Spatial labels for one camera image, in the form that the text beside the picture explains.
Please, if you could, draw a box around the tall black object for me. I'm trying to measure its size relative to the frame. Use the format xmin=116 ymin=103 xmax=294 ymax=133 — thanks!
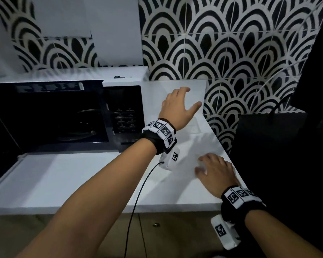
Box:
xmin=289 ymin=0 xmax=323 ymax=132

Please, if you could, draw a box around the glass microwave turntable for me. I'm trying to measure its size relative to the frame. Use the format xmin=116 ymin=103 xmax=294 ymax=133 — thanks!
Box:
xmin=57 ymin=109 xmax=104 ymax=141

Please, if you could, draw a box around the black microwave door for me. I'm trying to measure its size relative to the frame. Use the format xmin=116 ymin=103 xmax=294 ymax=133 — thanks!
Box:
xmin=0 ymin=103 xmax=24 ymax=189

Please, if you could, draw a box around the person's left hand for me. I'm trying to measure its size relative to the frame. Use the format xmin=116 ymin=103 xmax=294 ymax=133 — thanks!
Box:
xmin=158 ymin=87 xmax=202 ymax=131

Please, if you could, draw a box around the thin black cable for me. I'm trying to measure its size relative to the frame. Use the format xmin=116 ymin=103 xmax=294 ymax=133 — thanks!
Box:
xmin=123 ymin=161 xmax=165 ymax=258

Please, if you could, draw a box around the person's right hand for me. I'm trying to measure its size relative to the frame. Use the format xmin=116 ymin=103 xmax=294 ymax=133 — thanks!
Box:
xmin=195 ymin=153 xmax=240 ymax=198

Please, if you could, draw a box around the white microwave oven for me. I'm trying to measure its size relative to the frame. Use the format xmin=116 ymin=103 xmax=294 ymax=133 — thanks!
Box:
xmin=0 ymin=66 xmax=150 ymax=159

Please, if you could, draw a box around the curved black cord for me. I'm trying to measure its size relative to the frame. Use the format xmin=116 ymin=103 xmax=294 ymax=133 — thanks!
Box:
xmin=268 ymin=94 xmax=292 ymax=116

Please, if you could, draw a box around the person's right forearm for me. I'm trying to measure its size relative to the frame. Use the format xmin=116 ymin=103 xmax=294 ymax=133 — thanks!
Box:
xmin=244 ymin=209 xmax=323 ymax=258

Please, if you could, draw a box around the person's left forearm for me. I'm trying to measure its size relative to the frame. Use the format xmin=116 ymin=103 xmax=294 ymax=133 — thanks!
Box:
xmin=16 ymin=139 xmax=162 ymax=258

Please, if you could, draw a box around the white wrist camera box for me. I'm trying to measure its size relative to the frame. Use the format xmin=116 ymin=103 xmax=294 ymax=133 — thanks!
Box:
xmin=158 ymin=148 xmax=181 ymax=171
xmin=210 ymin=214 xmax=242 ymax=251

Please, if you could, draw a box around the large black appliance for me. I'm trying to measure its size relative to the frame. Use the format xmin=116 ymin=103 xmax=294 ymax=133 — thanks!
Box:
xmin=230 ymin=112 xmax=323 ymax=258

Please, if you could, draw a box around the white wall cabinet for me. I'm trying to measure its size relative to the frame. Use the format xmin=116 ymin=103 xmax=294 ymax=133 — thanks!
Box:
xmin=31 ymin=0 xmax=144 ymax=66

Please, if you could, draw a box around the wooden cabinet door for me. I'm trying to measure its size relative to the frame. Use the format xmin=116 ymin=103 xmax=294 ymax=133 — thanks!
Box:
xmin=0 ymin=213 xmax=141 ymax=258
xmin=139 ymin=211 xmax=224 ymax=258

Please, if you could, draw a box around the black marker wristband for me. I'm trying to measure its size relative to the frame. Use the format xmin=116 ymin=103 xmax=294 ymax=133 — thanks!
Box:
xmin=220 ymin=185 xmax=267 ymax=224
xmin=140 ymin=118 xmax=178 ymax=155

